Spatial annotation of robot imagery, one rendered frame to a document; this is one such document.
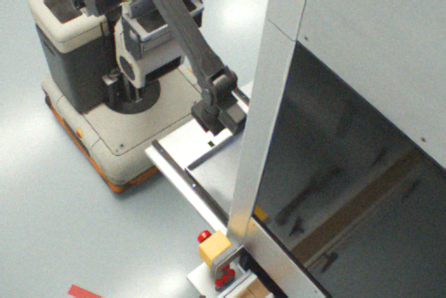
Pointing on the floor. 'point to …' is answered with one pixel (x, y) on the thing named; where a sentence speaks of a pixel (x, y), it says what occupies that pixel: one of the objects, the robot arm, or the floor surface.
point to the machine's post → (264, 111)
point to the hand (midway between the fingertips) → (207, 130)
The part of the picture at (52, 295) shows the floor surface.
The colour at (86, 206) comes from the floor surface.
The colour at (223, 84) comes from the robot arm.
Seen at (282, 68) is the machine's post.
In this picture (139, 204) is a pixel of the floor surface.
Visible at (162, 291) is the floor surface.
